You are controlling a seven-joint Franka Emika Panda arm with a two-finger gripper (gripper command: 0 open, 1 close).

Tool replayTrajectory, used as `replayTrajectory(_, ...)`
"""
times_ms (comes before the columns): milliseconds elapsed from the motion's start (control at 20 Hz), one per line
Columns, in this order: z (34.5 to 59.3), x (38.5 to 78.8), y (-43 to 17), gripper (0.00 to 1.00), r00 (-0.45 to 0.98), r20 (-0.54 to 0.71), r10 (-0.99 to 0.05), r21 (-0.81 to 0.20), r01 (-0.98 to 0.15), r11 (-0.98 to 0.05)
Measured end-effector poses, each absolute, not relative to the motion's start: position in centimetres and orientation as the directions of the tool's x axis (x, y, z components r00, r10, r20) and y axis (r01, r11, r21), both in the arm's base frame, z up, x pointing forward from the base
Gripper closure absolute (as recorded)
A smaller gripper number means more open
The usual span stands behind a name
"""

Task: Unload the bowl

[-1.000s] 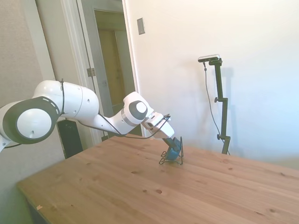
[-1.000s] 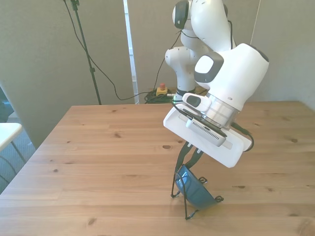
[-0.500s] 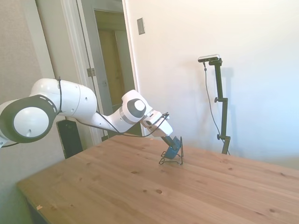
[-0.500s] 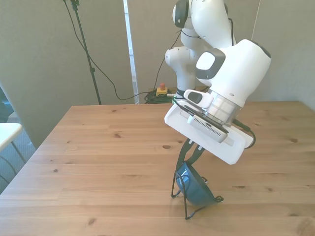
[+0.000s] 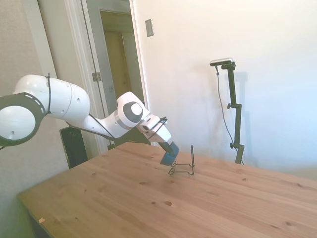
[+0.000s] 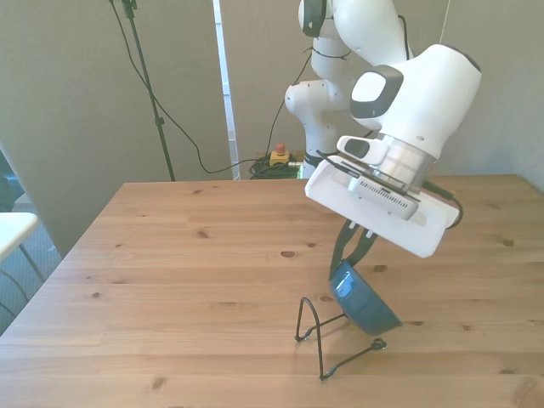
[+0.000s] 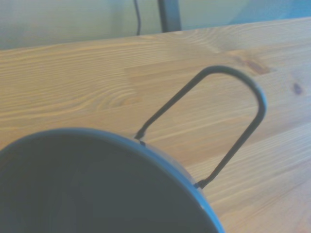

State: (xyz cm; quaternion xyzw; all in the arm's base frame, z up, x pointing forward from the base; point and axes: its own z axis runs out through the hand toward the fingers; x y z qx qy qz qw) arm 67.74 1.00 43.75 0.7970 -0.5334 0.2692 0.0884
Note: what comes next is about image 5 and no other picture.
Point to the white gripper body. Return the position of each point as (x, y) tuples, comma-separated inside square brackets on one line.
[(162, 135)]

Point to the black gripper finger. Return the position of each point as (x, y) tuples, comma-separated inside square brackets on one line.
[(168, 148)]

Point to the blue bowl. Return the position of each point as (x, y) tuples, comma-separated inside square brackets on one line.
[(169, 158)]

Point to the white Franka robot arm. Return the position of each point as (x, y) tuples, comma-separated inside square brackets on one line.
[(62, 99)]

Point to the metal door hinge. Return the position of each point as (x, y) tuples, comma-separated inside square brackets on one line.
[(96, 76)]

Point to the black box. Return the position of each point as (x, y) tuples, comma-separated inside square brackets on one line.
[(74, 146)]

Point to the white door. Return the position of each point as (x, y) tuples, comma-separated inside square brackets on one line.
[(116, 49)]

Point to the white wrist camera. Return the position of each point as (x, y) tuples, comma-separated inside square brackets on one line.
[(146, 127)]

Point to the black camera stand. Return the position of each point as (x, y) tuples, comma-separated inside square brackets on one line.
[(236, 111)]

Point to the silver exterior camera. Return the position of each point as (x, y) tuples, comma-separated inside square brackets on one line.
[(221, 61)]

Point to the grey wall switch plate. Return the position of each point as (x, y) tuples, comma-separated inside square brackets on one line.
[(149, 27)]

